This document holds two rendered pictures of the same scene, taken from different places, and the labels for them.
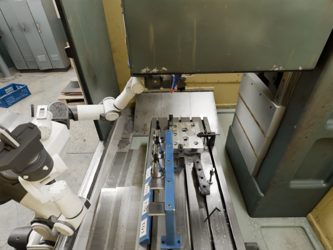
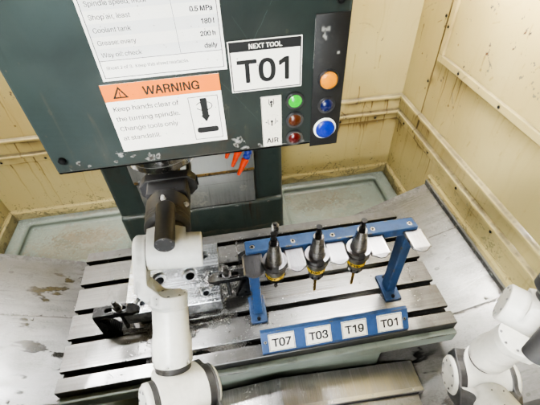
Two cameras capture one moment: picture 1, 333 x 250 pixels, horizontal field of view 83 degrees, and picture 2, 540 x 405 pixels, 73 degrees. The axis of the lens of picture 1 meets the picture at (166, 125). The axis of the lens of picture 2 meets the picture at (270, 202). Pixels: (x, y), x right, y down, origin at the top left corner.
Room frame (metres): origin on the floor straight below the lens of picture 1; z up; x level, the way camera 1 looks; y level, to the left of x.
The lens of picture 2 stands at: (0.85, 0.59, 1.97)
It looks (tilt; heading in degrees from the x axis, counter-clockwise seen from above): 44 degrees down; 261
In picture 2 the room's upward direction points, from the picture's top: 3 degrees counter-clockwise
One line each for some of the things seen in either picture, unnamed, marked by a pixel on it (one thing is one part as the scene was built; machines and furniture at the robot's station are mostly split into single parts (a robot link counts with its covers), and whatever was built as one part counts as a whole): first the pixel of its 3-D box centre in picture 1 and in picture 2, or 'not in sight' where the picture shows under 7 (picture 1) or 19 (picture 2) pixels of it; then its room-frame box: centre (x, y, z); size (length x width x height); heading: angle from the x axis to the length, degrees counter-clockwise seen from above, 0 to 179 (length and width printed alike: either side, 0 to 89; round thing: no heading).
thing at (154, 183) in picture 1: (156, 183); (378, 247); (0.49, 0.05, 1.21); 0.07 x 0.05 x 0.01; 89
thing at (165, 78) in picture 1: (163, 81); (168, 198); (0.98, 0.01, 1.45); 0.13 x 0.12 x 0.10; 0
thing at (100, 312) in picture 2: (171, 122); (118, 315); (1.23, -0.04, 0.97); 0.13 x 0.03 x 0.15; 179
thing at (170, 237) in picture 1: (170, 228); (396, 261); (0.38, 0.00, 1.05); 0.10 x 0.05 x 0.30; 89
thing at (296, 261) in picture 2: (158, 147); (296, 259); (0.71, 0.04, 1.21); 0.07 x 0.05 x 0.01; 89
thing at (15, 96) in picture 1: (10, 94); not in sight; (3.50, 3.16, 0.11); 0.62 x 0.42 x 0.22; 163
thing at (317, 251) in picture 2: (157, 148); (317, 245); (0.65, 0.05, 1.26); 0.04 x 0.04 x 0.07
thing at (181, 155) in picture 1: (181, 153); (230, 280); (0.89, -0.09, 0.97); 0.13 x 0.03 x 0.15; 179
